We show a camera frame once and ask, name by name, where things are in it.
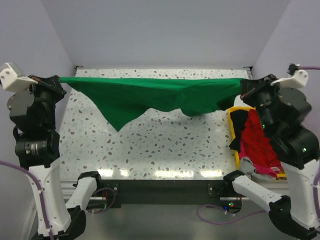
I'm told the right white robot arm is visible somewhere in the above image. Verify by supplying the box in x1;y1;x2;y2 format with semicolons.
222;70;320;240

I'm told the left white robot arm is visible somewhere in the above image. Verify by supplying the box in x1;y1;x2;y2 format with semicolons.
0;70;104;240

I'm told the white grey t shirt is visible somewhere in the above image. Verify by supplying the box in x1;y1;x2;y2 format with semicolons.
239;156;275;182

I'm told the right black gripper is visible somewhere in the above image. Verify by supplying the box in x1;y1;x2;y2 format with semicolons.
239;72;284;133

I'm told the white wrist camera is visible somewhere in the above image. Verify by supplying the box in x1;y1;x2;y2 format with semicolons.
0;62;38;93
270;63;309;89

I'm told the yellow plastic bin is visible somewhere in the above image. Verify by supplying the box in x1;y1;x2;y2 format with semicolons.
228;106;286;179

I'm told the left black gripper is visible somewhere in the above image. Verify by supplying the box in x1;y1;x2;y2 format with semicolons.
19;73;67;128

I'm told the aluminium frame rail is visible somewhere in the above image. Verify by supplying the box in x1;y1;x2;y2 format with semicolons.
59;178;290;201

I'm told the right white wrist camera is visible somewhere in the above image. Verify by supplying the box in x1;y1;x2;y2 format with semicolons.
270;63;309;89

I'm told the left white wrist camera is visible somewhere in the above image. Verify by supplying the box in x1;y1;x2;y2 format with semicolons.
0;62;38;93

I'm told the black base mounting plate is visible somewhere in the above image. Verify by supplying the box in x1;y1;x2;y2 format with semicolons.
84;178;253;215

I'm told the red t shirt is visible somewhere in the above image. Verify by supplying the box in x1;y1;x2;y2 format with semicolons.
241;109;283;172

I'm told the green t shirt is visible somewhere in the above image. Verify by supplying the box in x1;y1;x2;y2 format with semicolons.
60;77;241;131

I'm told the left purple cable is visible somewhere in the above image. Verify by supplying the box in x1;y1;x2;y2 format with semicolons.
0;160;116;240

